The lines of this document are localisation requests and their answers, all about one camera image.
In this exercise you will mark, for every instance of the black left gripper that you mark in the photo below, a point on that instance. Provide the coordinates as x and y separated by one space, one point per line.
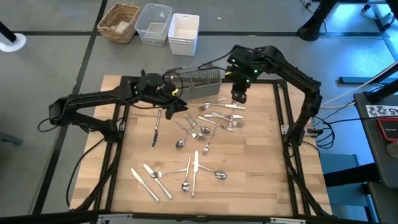
168 97

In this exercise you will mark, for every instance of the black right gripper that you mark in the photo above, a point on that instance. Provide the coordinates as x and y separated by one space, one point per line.
240 84

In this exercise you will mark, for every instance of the silver table knife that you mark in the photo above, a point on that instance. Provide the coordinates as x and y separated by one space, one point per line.
195 165
217 124
231 106
149 170
144 185
156 129
231 116

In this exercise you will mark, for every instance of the silver spoon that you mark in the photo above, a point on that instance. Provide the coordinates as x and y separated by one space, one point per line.
220 175
199 136
179 143
185 186
205 129

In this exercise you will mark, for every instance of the grey plastic cutlery basket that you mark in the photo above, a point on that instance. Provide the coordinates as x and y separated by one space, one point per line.
199 84

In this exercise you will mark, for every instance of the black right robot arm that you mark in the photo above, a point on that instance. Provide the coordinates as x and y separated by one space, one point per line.
298 74

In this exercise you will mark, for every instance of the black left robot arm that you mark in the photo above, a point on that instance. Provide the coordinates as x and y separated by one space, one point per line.
93 97

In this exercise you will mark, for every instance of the white plastic bin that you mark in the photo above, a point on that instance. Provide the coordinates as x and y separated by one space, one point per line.
183 34

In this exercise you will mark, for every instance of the black power plug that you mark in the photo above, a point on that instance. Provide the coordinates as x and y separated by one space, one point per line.
314 132

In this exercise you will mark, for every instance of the clear plastic bin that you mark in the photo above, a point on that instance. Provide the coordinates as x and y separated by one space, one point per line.
154 18

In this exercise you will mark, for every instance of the black stand foot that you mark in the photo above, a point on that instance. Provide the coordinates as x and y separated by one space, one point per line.
311 29

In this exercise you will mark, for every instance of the beige card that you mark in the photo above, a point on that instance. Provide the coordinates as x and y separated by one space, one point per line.
122 26

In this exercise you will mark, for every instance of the wicker basket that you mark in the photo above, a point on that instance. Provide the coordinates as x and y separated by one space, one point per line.
105 28

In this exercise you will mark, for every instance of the blue-grey seat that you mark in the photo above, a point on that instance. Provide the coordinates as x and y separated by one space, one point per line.
339 160

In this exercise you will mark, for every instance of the black table leg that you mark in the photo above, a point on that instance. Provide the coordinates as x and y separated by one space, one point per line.
357 80

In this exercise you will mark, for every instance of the black bar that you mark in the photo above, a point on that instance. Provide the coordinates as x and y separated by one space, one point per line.
351 175

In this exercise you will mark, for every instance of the white printed label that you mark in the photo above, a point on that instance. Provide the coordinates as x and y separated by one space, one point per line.
381 111

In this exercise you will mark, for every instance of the black side table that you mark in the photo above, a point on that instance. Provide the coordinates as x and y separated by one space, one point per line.
373 149

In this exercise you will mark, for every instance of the red and black device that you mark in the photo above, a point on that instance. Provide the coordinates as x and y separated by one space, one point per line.
388 129

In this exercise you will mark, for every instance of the grey round object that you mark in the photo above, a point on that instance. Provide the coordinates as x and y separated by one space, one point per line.
392 152

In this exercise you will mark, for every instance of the grey floor object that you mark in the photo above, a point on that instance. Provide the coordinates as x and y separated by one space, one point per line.
9 138

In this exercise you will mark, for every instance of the white round floor stand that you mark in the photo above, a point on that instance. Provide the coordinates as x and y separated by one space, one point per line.
15 42

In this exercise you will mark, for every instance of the silver metal bracket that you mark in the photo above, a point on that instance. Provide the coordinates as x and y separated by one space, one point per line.
284 129

